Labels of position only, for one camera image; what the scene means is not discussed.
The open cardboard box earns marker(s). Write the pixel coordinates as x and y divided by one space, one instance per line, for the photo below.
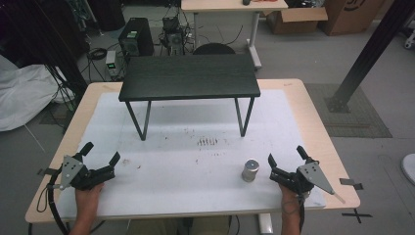
293 21

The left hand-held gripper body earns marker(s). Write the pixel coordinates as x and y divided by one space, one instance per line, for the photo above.
78 174

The light wooden table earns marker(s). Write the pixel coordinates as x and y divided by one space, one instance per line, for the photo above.
316 130

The tall cardboard box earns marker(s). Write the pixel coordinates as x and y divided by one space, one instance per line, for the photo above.
349 16

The white round base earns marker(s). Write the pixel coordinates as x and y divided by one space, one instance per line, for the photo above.
409 168

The black metal frame post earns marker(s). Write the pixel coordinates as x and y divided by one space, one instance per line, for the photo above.
368 55

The dark curtain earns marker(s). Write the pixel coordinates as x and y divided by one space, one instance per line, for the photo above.
36 32

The white cloth sheet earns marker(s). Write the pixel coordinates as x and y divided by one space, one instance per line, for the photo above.
26 94

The person's left hand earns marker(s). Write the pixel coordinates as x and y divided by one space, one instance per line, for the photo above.
87 197

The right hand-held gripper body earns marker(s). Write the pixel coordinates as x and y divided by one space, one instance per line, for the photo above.
293 181

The open computer case with fan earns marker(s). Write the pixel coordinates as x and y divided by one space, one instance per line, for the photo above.
173 37

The white table mat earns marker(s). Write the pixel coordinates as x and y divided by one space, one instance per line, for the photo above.
182 182

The grey floor mat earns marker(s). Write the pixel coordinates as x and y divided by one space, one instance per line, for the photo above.
362 120

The person's right hand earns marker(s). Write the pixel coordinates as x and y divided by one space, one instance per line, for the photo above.
288 197

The person's legs in olive pants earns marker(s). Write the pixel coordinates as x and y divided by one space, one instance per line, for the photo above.
208 226

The black round stool seat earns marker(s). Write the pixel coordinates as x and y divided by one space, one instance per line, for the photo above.
213 49

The black computer tower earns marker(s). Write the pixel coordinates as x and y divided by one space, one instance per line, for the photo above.
137 39

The black desktop riser shelf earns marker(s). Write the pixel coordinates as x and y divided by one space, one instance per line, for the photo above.
189 76

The black tape cross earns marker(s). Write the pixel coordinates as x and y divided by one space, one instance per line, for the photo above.
357 215

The light wooden desk white legs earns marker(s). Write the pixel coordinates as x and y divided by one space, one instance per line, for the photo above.
228 5

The grey box with green display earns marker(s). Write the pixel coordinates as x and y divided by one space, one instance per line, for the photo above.
111 63

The silver metal cylinder weight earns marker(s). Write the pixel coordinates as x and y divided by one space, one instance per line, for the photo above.
250 171

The white table leg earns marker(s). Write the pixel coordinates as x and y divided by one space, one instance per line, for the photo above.
265 224

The black tape strip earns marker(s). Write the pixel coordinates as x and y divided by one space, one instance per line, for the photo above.
350 183
47 171

